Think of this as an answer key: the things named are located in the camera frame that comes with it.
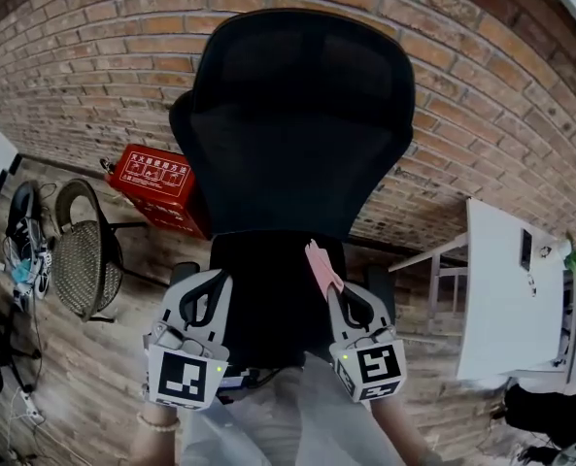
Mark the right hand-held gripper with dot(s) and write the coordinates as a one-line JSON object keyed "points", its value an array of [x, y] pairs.
{"points": [[375, 367]]}

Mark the black bag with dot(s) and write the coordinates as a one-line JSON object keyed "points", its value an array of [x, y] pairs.
{"points": [[550, 418]]}

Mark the white table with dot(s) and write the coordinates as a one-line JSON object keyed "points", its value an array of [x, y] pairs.
{"points": [[506, 299]]}

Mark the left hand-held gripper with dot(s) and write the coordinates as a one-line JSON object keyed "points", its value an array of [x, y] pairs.
{"points": [[185, 376]]}

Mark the white power strip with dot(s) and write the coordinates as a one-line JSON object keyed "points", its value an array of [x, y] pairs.
{"points": [[31, 407]]}

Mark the white metal table frame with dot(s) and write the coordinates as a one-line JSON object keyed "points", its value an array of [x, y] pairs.
{"points": [[438, 279]]}

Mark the black phone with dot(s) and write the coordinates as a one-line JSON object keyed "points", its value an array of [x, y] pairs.
{"points": [[526, 249]]}

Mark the pile of sneakers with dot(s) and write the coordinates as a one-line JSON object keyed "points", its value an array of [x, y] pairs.
{"points": [[27, 250]]}

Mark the person's right forearm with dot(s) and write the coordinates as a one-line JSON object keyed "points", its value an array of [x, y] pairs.
{"points": [[404, 435]]}

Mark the green plant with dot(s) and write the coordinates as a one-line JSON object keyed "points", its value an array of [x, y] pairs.
{"points": [[575, 259]]}

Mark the person's left forearm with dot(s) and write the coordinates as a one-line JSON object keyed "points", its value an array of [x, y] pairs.
{"points": [[154, 442]]}

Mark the black mesh chair backrest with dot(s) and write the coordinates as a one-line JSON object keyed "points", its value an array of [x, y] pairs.
{"points": [[297, 129]]}

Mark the person's legs in light trousers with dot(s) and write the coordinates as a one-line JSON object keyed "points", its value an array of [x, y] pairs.
{"points": [[292, 420]]}

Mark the round wicker chair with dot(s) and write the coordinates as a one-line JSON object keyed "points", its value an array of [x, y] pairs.
{"points": [[86, 265]]}

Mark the pink cloth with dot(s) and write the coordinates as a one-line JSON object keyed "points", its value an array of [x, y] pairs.
{"points": [[322, 269]]}

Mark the red fire extinguisher box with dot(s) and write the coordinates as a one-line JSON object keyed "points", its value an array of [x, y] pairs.
{"points": [[159, 187]]}

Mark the black chair seat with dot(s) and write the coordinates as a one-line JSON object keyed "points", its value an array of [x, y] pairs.
{"points": [[273, 299]]}

